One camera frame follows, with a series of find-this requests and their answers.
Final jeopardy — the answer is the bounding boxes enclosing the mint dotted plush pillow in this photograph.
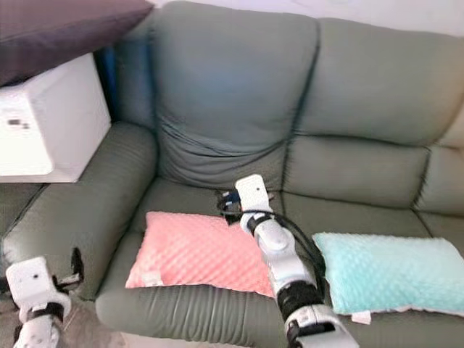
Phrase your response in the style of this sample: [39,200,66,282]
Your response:
[312,232,464,323]

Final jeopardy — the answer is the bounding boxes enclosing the pink dotted plush pillow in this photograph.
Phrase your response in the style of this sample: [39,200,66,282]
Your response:
[125,212,276,298]

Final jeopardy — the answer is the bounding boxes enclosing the grey-green leather sofa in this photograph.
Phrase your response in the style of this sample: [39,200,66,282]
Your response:
[0,0,464,348]

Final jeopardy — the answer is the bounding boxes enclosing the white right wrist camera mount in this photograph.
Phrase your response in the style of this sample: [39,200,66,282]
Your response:
[236,174,273,217]

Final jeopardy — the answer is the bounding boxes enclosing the white drawer cabinet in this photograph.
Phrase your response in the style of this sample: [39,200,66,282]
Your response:
[0,52,112,183]

